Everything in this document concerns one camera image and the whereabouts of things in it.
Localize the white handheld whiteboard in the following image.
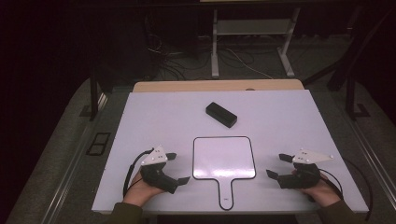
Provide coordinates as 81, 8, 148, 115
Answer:
191, 135, 257, 212

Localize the metal floor rail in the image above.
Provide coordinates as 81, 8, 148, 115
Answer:
41, 91, 109, 224
349, 119, 396, 202

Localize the white floor cable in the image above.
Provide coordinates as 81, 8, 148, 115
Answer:
224, 47, 276, 80

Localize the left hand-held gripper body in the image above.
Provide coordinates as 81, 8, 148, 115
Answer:
139, 145, 180, 195

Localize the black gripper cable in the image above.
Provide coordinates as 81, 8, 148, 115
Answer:
122, 147, 156, 199
318, 158, 375, 222

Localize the person's left hand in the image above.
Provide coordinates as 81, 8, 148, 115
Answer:
122, 171, 166, 208

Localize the black whiteboard eraser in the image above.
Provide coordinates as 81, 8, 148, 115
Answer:
205, 101, 238, 129

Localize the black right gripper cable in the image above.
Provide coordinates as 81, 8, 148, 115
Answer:
318, 158, 375, 222

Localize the bundle of black floor cables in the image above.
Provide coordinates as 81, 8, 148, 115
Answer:
145, 31, 213, 82

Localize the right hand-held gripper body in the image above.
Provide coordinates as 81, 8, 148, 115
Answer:
276, 148, 334, 189

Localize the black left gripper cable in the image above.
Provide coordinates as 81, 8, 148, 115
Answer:
122, 147, 156, 199

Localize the person's right hand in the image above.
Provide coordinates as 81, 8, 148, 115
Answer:
291, 169, 343, 208

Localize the black metal stand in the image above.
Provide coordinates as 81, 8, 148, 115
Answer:
88, 65, 101, 122
326, 8, 396, 121

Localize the white metal stand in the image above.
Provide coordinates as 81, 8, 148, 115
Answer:
210, 7, 302, 79

